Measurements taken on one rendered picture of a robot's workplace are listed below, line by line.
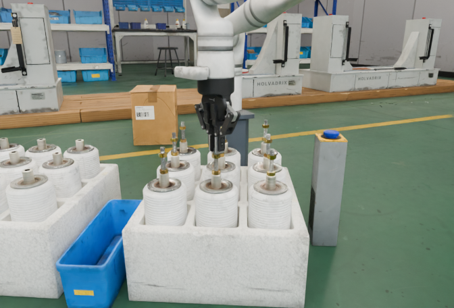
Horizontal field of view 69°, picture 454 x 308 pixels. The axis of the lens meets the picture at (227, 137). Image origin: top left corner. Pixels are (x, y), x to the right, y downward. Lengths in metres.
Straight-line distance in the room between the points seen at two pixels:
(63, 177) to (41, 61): 1.81
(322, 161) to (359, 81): 2.77
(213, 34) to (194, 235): 0.40
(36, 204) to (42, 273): 0.15
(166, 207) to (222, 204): 0.12
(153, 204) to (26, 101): 2.02
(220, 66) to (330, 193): 0.49
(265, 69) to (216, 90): 2.53
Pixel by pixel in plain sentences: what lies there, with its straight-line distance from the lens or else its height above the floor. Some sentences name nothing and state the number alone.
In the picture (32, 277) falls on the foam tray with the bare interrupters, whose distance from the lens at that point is 0.91.
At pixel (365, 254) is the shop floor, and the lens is 1.03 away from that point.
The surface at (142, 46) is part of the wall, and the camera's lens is 9.05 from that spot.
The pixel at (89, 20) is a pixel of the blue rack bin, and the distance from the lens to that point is 5.25.
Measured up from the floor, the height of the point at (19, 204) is 0.22.
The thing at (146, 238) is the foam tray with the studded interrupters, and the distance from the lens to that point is 0.74.
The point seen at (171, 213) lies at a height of 0.20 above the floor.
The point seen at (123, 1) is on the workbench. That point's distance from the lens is 6.63.
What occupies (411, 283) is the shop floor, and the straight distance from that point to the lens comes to 0.98.
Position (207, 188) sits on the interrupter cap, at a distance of 0.72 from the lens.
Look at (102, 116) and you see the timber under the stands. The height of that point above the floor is 0.03.
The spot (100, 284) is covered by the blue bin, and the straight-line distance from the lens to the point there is 0.80.
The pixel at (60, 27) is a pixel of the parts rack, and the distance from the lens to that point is 5.23.
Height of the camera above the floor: 0.56
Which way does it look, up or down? 16 degrees down
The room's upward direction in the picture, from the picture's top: straight up
